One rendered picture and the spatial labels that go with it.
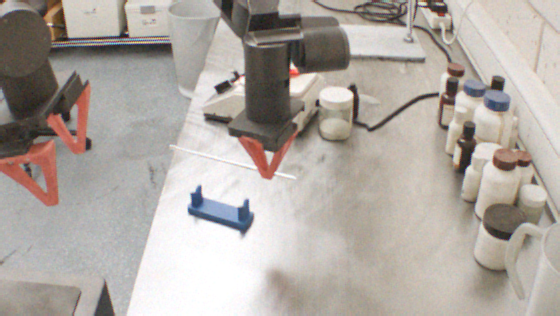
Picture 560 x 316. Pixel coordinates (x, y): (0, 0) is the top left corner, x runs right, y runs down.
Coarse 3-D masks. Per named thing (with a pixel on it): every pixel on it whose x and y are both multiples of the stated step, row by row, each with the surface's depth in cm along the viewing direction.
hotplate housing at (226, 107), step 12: (312, 84) 113; (228, 96) 112; (240, 96) 111; (300, 96) 109; (312, 96) 112; (204, 108) 115; (216, 108) 114; (228, 108) 113; (240, 108) 112; (312, 108) 114; (228, 120) 115; (300, 120) 109; (300, 132) 111
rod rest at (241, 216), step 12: (192, 192) 91; (192, 204) 92; (204, 204) 92; (216, 204) 92; (228, 204) 92; (204, 216) 91; (216, 216) 90; (228, 216) 90; (240, 216) 88; (252, 216) 90
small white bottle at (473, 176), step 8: (480, 152) 92; (472, 160) 91; (480, 160) 90; (472, 168) 92; (480, 168) 92; (472, 176) 92; (480, 176) 91; (464, 184) 94; (472, 184) 92; (464, 192) 94; (472, 192) 93; (472, 200) 94
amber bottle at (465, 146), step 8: (464, 128) 97; (472, 128) 97; (464, 136) 98; (472, 136) 98; (456, 144) 100; (464, 144) 98; (472, 144) 98; (456, 152) 100; (464, 152) 99; (472, 152) 99; (456, 160) 100; (464, 160) 99; (456, 168) 101; (464, 168) 100
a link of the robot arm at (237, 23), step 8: (216, 0) 79; (224, 0) 78; (232, 0) 75; (240, 0) 73; (224, 8) 79; (232, 8) 79; (240, 8) 74; (224, 16) 79; (232, 16) 78; (240, 16) 75; (248, 16) 74; (232, 24) 78; (240, 24) 76; (240, 32) 78
